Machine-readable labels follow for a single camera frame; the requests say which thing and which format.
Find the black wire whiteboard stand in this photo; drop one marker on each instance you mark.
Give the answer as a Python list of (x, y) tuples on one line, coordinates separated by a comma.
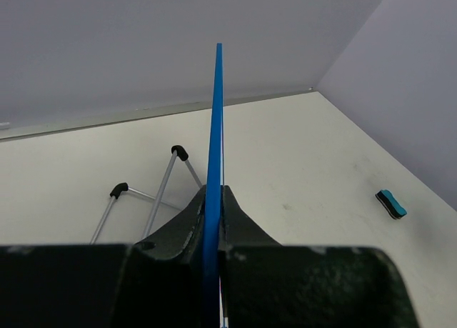
[(177, 152)]

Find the blue whiteboard eraser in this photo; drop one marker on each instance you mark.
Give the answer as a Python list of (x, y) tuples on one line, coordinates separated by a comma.
[(389, 202)]

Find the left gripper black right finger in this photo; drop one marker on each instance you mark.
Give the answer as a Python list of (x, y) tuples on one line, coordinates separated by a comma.
[(268, 284)]

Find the blue framed small whiteboard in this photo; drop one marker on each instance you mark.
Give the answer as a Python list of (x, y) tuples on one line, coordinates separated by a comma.
[(213, 200)]

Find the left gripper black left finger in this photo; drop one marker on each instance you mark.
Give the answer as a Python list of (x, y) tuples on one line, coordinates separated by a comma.
[(153, 283)]

